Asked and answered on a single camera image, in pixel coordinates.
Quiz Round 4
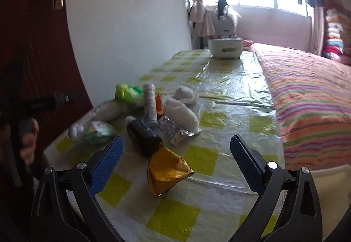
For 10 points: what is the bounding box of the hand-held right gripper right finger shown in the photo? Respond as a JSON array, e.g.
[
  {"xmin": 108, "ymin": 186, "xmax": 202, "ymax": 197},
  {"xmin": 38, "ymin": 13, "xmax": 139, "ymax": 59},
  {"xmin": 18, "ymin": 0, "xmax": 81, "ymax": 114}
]
[{"xmin": 230, "ymin": 134, "xmax": 322, "ymax": 242}]

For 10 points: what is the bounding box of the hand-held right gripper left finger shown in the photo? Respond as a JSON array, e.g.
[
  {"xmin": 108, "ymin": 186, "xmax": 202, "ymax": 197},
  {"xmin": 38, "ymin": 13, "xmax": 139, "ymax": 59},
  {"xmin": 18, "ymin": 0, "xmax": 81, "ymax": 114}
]
[{"xmin": 31, "ymin": 135, "xmax": 124, "ymax": 242}]

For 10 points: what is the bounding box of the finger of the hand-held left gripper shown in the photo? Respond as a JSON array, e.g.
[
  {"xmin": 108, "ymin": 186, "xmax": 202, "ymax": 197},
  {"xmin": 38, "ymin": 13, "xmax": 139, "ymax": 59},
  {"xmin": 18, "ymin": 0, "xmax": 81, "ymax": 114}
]
[{"xmin": 55, "ymin": 90, "xmax": 84, "ymax": 107}]

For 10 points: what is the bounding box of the white packet with green print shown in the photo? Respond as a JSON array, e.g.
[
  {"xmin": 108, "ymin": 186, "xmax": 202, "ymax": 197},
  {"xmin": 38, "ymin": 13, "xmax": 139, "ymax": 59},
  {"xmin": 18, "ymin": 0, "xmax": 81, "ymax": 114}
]
[{"xmin": 68, "ymin": 120, "xmax": 116, "ymax": 146}]

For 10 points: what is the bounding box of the long white plastic bag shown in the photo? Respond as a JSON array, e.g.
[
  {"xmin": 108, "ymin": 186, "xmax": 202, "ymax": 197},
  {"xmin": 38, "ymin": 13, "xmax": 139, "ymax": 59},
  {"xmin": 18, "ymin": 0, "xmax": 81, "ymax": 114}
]
[{"xmin": 92, "ymin": 101, "xmax": 124, "ymax": 122}]

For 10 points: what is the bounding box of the dark plastic bottle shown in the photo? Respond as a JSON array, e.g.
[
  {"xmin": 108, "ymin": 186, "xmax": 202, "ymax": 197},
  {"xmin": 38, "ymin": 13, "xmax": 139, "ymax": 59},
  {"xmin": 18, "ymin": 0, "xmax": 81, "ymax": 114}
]
[{"xmin": 125, "ymin": 115, "xmax": 163, "ymax": 157}]

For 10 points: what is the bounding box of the green and white packet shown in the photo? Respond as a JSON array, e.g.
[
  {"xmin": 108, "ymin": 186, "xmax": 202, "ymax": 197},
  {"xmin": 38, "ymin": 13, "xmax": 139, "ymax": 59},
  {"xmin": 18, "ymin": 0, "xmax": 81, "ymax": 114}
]
[{"xmin": 115, "ymin": 83, "xmax": 144, "ymax": 107}]

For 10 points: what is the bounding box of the gold foil wrapper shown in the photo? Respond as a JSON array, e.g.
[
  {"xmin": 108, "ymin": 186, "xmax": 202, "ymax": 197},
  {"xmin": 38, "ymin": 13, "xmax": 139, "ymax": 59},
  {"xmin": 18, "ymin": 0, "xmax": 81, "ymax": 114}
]
[{"xmin": 147, "ymin": 146, "xmax": 195, "ymax": 196}]

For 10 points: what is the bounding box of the white printed tube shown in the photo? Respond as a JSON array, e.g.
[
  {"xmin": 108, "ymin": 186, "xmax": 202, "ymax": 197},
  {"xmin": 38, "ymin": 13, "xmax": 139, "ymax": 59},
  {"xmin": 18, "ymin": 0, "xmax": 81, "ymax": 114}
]
[{"xmin": 142, "ymin": 83, "xmax": 160, "ymax": 125}]

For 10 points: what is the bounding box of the orange peel piece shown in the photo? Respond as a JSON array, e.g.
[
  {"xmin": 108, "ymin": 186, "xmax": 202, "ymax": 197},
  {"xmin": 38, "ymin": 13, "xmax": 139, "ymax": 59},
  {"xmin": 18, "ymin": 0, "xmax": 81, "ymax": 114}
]
[{"xmin": 155, "ymin": 94, "xmax": 164, "ymax": 113}]

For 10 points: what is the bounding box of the large white paper wad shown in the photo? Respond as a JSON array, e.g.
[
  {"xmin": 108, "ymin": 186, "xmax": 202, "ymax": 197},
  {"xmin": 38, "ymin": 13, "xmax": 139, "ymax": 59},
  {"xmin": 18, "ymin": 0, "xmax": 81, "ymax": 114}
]
[{"xmin": 162, "ymin": 98, "xmax": 202, "ymax": 134}]

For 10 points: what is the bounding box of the white ball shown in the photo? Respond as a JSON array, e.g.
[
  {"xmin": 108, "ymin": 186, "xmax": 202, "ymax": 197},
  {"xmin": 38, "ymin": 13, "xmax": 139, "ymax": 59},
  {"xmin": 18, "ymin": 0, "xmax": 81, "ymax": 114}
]
[{"xmin": 173, "ymin": 85, "xmax": 199, "ymax": 105}]

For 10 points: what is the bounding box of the person's left hand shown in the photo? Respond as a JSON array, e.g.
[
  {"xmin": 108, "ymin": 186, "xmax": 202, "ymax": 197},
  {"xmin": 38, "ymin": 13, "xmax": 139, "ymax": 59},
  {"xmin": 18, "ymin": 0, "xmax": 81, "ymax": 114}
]
[{"xmin": 19, "ymin": 118, "xmax": 39, "ymax": 166}]

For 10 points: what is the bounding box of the dark red door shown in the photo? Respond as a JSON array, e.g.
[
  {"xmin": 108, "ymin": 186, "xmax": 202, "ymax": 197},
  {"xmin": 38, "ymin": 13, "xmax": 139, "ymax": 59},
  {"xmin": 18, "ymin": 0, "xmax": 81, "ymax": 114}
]
[{"xmin": 0, "ymin": 0, "xmax": 94, "ymax": 242}]

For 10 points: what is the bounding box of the bed with striped cover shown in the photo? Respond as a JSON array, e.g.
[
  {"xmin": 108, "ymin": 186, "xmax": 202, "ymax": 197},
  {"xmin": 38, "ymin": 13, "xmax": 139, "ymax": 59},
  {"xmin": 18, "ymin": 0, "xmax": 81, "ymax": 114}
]
[{"xmin": 248, "ymin": 43, "xmax": 351, "ymax": 171}]

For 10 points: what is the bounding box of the white storage box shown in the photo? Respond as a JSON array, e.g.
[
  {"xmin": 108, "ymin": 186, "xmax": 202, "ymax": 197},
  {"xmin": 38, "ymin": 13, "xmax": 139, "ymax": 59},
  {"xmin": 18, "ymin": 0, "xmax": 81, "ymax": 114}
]
[{"xmin": 208, "ymin": 37, "xmax": 244, "ymax": 60}]

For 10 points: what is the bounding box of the white appliance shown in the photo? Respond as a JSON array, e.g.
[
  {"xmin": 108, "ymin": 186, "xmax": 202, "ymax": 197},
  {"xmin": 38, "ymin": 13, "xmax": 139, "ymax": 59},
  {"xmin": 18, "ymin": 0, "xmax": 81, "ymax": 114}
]
[{"xmin": 208, "ymin": 4, "xmax": 242, "ymax": 39}]

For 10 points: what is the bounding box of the white hanging garment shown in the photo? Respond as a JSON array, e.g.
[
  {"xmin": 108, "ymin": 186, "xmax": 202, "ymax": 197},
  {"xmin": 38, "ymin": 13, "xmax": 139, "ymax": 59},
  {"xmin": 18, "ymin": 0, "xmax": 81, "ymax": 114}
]
[{"xmin": 188, "ymin": 0, "xmax": 206, "ymax": 31}]

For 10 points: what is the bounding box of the stack of folded blankets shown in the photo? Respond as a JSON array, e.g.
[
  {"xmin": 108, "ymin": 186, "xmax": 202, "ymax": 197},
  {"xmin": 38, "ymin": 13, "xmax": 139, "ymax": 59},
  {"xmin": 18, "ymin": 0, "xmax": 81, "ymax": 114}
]
[{"xmin": 322, "ymin": 7, "xmax": 351, "ymax": 67}]

